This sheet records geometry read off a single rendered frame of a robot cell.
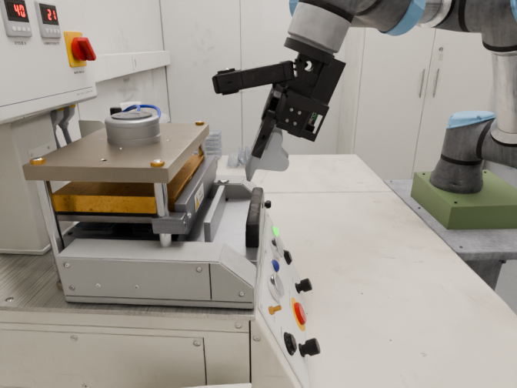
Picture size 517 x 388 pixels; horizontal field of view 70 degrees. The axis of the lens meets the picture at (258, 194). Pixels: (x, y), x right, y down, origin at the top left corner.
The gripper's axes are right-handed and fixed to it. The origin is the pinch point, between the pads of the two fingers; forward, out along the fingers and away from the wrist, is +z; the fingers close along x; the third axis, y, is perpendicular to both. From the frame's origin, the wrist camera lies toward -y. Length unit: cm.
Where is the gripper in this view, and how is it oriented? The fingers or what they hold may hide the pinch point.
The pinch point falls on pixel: (247, 171)
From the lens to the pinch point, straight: 57.2
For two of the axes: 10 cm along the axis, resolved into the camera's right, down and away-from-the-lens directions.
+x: 0.4, -3.7, 9.3
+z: -3.5, 8.6, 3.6
